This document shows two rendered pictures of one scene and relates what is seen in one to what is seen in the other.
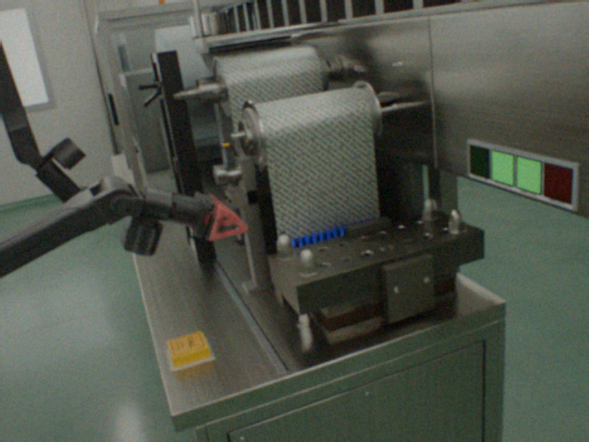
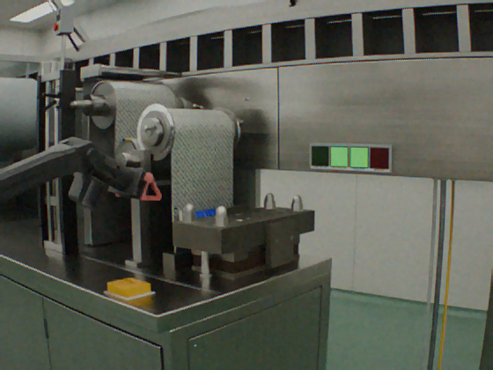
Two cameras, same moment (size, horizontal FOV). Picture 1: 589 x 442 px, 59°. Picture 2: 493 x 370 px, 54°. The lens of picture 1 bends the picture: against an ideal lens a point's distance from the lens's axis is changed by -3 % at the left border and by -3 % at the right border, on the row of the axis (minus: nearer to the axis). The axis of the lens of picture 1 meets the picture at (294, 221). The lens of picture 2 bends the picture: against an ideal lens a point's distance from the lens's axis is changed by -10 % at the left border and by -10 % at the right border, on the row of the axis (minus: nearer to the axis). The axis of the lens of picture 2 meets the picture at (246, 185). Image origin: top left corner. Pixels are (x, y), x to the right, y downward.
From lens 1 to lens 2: 69 cm
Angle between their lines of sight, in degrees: 35
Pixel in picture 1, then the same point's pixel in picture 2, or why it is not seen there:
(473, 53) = (315, 88)
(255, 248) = (143, 226)
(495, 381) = (325, 319)
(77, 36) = not seen: outside the picture
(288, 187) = (182, 172)
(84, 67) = not seen: outside the picture
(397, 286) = (276, 239)
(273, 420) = (214, 332)
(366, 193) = (226, 188)
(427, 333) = (297, 274)
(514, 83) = (347, 104)
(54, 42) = not seen: outside the picture
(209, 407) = (180, 313)
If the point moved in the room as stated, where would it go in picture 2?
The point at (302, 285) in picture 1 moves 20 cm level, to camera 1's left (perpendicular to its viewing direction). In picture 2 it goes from (224, 230) to (143, 238)
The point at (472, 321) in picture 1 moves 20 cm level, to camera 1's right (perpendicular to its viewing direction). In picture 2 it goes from (317, 270) to (367, 259)
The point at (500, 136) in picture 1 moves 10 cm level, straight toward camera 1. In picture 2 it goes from (335, 137) to (349, 137)
